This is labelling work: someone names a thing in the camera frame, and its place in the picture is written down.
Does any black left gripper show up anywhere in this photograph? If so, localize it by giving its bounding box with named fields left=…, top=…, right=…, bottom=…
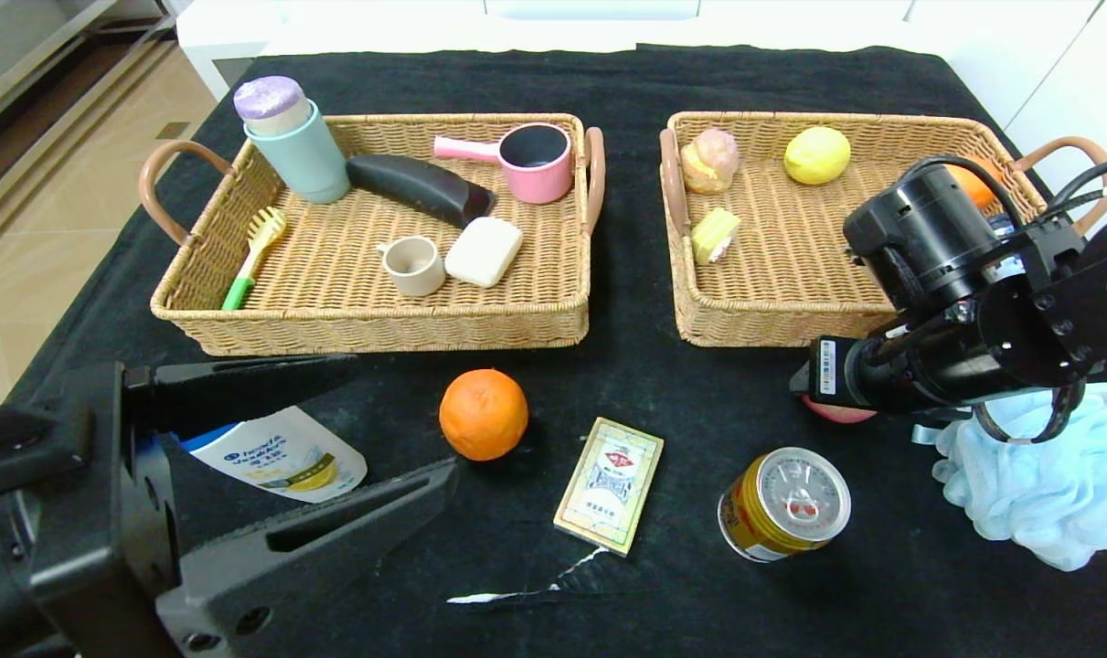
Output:
left=0, top=352, right=439, bottom=658

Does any white shampoo bottle blue cap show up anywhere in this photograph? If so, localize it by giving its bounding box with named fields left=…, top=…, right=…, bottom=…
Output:
left=176, top=405, right=368, bottom=504

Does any yellow drink can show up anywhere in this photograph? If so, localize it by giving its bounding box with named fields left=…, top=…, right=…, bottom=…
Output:
left=718, top=447, right=852, bottom=564

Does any pink peach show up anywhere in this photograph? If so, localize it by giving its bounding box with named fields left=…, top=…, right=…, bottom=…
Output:
left=802, top=393, right=878, bottom=425

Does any orange fruit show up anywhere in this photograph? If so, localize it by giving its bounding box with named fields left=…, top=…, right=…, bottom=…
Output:
left=951, top=155, right=1006, bottom=211
left=439, top=368, right=529, bottom=462

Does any yellow green brush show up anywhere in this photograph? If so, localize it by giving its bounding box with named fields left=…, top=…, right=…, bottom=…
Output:
left=221, top=207, right=288, bottom=312

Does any small beige cup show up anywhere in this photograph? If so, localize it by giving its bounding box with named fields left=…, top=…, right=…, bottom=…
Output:
left=377, top=236, right=447, bottom=298

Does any cream soap bar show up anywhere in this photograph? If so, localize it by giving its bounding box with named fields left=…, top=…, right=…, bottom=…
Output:
left=444, top=216, right=525, bottom=289

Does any teal plastic cup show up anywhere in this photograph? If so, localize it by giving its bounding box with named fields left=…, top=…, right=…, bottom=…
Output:
left=244, top=99, right=351, bottom=205

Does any dark eggplant shaped object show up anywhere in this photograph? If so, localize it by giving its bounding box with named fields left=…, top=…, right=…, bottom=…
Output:
left=346, top=154, right=497, bottom=229

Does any printed card box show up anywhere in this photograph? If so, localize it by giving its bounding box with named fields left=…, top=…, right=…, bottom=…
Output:
left=554, top=417, right=665, bottom=557

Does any purple capped beige bottle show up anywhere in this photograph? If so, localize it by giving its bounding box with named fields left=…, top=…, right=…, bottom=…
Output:
left=233, top=76, right=314, bottom=138

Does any pink toy saucepan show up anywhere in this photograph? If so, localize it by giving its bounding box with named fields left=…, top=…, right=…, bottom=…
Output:
left=433, top=122, right=574, bottom=205

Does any white cabinet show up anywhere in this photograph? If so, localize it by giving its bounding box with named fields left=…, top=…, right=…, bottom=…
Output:
left=176, top=0, right=938, bottom=101

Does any grey metal cabinet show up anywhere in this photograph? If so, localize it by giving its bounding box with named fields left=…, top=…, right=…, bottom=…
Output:
left=0, top=0, right=177, bottom=138

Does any yellow cake slice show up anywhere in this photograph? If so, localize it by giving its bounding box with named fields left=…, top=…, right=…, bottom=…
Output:
left=690, top=207, right=742, bottom=266

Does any pink frosted pastry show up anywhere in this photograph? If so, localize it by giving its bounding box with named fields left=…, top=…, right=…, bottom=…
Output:
left=680, top=128, right=740, bottom=196

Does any yellow lemon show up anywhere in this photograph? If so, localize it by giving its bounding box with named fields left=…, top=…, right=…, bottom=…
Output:
left=783, top=126, right=852, bottom=186

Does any dark blue printed jar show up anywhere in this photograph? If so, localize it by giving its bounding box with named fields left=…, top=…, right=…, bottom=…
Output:
left=992, top=215, right=1034, bottom=280

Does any light blue bath pouf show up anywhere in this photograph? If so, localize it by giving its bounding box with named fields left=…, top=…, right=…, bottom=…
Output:
left=911, top=384, right=1107, bottom=573

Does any wicker basket with brown handles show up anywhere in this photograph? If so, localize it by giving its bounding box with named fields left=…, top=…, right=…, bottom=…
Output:
left=659, top=111, right=1107, bottom=348
left=138, top=112, right=606, bottom=356

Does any thin black cable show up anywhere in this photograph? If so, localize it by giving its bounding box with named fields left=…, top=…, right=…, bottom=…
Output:
left=899, top=154, right=1025, bottom=225

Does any thick black braided cable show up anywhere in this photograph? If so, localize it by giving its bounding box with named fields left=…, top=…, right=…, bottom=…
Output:
left=1047, top=155, right=1107, bottom=216

